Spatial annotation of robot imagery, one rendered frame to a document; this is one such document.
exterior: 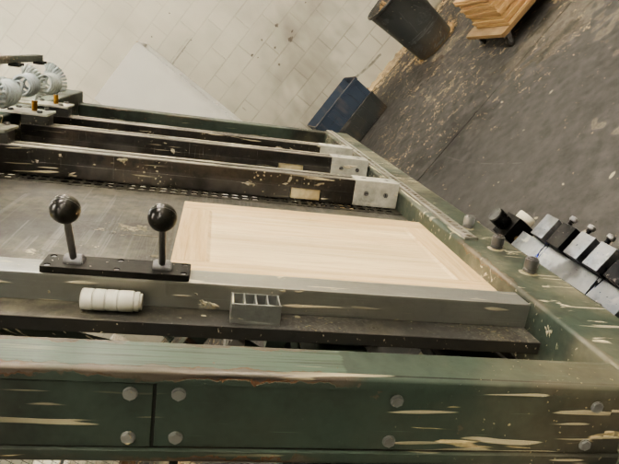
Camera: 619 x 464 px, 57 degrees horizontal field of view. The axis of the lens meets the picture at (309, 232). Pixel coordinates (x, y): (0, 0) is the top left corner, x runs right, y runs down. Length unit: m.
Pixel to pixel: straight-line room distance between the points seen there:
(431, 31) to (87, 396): 5.14
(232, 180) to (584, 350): 0.96
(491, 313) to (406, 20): 4.66
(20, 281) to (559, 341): 0.76
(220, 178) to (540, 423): 1.02
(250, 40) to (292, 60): 0.49
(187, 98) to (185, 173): 3.44
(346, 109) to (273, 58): 1.27
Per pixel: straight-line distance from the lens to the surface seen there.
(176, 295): 0.83
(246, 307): 0.79
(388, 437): 0.67
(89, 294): 0.81
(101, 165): 1.52
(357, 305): 0.86
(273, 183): 1.50
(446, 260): 1.16
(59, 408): 0.64
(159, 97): 4.93
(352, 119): 5.42
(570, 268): 1.22
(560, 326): 0.90
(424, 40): 5.53
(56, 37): 6.49
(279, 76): 6.34
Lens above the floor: 1.51
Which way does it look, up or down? 18 degrees down
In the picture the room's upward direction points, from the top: 52 degrees counter-clockwise
